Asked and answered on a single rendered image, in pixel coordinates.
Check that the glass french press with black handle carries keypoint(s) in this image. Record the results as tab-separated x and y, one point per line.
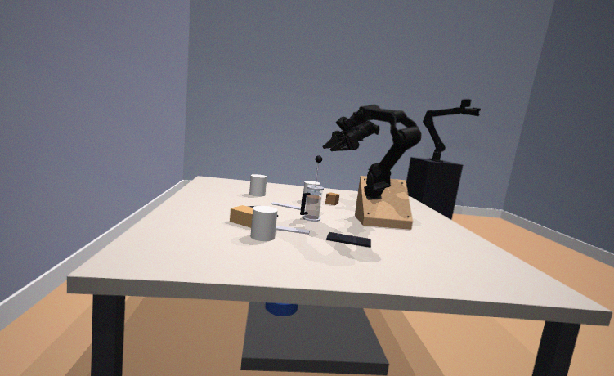
311	201

